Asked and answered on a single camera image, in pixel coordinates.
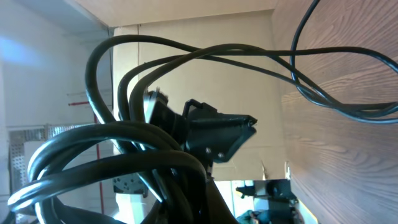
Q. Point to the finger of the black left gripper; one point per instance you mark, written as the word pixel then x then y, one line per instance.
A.
pixel 215 136

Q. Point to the black USB cable long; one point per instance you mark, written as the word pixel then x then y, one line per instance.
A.
pixel 148 138

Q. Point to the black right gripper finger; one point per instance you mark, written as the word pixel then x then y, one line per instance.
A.
pixel 214 209

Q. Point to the cardboard panel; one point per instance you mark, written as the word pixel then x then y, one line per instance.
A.
pixel 227 88

